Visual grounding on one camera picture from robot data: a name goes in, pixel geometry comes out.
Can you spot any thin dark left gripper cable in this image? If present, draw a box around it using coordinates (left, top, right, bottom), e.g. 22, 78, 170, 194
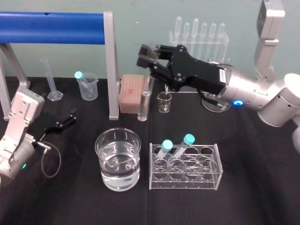
35, 140, 62, 179

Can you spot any clear plastic beaker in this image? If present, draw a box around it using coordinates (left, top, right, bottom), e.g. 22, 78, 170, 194
76, 72, 99, 102

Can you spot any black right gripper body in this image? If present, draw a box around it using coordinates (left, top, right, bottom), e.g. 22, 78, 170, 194
167, 45, 232, 96

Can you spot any teal capped plastic tube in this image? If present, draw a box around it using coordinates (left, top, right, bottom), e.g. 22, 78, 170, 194
74, 71, 91, 92
155, 139, 174, 165
167, 133, 196, 168

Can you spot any thin dark right gripper cable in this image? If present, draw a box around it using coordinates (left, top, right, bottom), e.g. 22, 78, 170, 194
196, 88, 226, 108

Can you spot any thin dark gripper cable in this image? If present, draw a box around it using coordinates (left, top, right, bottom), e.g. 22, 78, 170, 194
35, 140, 62, 179
196, 88, 226, 108

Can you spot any clear plastic graduated cylinder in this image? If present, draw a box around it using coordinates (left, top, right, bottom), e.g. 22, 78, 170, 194
39, 58, 64, 102

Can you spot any grey metal frame leg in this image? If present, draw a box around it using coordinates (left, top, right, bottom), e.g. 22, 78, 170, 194
0, 43, 31, 122

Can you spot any large glass beaker with water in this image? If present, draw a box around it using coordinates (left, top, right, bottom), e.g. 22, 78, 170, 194
94, 127, 142, 193

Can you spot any clear glass cylinder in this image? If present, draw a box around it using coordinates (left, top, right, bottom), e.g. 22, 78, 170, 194
137, 90, 151, 122

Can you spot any small glass beaker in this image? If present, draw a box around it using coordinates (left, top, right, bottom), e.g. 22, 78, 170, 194
157, 91, 173, 114

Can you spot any clear acrylic pipette rack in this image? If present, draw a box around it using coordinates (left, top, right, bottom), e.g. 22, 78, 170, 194
168, 30, 230, 68

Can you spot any grey metal frame post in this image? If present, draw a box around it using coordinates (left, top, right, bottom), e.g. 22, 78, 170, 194
103, 11, 122, 120

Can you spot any clear glass test tube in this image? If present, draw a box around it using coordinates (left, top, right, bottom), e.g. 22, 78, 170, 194
148, 41, 163, 93

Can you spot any black table cloth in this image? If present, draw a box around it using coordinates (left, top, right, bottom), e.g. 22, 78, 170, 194
0, 76, 300, 225

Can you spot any clear acrylic test tube rack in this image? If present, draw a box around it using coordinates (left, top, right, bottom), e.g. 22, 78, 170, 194
149, 143, 224, 191

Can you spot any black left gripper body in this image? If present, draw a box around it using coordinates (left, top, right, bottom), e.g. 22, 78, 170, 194
27, 111, 64, 142

